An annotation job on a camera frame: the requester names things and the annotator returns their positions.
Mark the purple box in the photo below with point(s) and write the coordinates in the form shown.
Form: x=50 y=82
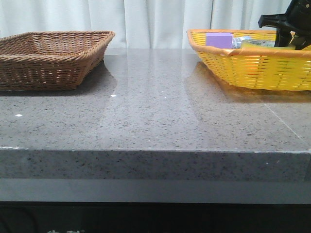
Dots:
x=219 y=40

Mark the yellow woven basket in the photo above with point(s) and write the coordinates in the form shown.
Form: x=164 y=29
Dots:
x=269 y=69

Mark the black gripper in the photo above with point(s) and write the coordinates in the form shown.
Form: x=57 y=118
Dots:
x=292 y=27

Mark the yellow tape roll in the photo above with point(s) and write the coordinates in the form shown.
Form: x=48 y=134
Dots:
x=263 y=44

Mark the brown wicker basket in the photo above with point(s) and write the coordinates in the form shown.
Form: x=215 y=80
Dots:
x=56 y=60

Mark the white curtain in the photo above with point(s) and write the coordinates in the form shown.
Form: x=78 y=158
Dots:
x=137 y=24

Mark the small blue labelled packet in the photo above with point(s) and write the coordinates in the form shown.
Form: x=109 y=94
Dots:
x=237 y=41

